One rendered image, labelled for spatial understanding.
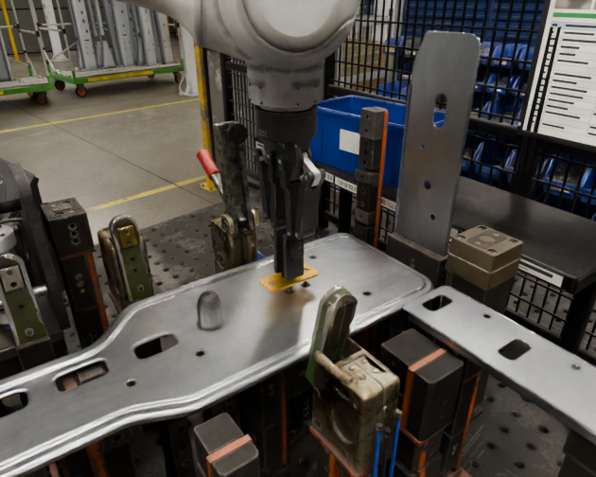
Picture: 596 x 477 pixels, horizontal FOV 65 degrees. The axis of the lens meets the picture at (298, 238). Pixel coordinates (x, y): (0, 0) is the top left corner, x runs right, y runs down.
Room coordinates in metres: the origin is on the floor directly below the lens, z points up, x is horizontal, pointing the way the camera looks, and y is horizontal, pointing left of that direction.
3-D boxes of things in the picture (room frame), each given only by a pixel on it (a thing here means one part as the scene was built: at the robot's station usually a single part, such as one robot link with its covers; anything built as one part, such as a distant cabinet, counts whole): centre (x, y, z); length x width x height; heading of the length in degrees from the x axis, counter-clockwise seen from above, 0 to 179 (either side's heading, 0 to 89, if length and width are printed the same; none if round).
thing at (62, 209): (0.61, 0.33, 0.91); 0.07 x 0.05 x 0.42; 36
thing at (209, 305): (0.50, 0.12, 1.02); 0.03 x 0.03 x 0.07
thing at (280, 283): (0.58, 0.01, 1.03); 0.08 x 0.04 x 0.01; 125
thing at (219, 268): (0.71, 0.11, 0.88); 0.07 x 0.06 x 0.35; 36
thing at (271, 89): (0.58, 0.01, 1.30); 0.09 x 0.09 x 0.06
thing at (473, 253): (0.63, -0.29, 0.88); 0.08 x 0.08 x 0.36; 36
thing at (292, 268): (0.57, 0.01, 1.07); 0.03 x 0.01 x 0.07; 125
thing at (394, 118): (1.05, -0.18, 1.10); 0.30 x 0.17 x 0.13; 43
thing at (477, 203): (0.99, -0.22, 1.02); 0.90 x 0.22 x 0.03; 36
